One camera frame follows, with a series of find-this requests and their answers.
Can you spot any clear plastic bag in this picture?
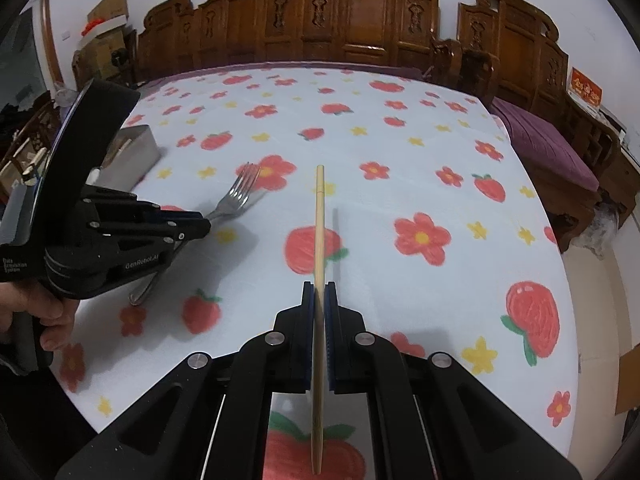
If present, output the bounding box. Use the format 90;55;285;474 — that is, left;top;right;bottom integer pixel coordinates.
582;205;623;261

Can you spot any purple seat cushion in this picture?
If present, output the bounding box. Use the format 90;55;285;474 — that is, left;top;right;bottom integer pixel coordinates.
490;97;601;211

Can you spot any long carved wooden bench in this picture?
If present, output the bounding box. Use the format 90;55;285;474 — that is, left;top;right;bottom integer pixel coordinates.
134;0;442;86

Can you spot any carved wooden armchair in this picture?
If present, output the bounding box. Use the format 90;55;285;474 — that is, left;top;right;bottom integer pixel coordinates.
456;0;571;116

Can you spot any dark wooden dining chair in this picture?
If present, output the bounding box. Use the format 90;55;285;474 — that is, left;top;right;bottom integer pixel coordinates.
460;50;501;103
429;37;463;96

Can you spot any small cardboard box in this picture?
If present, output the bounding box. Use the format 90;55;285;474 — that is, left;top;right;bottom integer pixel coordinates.
87;0;128;26

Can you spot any wooden door frame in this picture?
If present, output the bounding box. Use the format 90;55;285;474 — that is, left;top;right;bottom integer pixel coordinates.
37;0;67;91

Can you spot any person's left hand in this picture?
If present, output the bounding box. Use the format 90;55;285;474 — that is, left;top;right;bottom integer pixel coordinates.
0;280;78;353

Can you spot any metal fork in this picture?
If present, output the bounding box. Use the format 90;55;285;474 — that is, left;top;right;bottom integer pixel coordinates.
127;161;262;307

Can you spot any light wooden chopstick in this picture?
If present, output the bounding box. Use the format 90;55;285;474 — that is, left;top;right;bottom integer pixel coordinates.
310;164;327;475

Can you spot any red desk calendar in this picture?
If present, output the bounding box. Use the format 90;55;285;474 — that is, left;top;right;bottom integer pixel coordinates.
567;66;603;108

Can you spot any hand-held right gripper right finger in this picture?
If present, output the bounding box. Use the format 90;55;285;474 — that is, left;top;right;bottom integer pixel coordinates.
324;280;568;480

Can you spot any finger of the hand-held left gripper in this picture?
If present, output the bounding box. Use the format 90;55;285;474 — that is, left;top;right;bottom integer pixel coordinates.
95;216;212;257
82;194;205;223

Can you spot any strawberry printed tablecloth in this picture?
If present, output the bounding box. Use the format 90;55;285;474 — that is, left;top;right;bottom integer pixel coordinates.
55;61;576;480

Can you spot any wooden side table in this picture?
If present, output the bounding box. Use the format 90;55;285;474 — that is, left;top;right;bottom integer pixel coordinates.
555;92;632;253

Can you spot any large cardboard box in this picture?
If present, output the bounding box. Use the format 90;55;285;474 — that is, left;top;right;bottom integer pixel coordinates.
72;24;128;83

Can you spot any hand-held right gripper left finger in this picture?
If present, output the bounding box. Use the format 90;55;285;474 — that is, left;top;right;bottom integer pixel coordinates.
55;280;318;480

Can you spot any grey rectangular tray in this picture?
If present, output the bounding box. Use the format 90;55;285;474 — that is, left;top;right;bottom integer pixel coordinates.
97;124;161;193

